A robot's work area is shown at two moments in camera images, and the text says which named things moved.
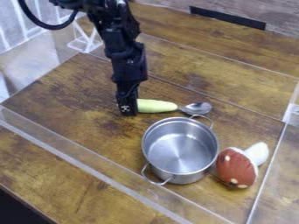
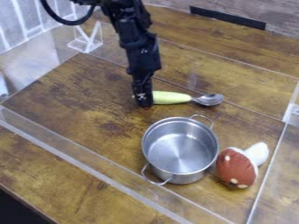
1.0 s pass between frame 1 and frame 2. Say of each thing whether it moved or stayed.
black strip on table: stayed
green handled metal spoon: moved
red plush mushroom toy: stayed
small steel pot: stayed
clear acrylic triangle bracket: stayed
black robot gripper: moved
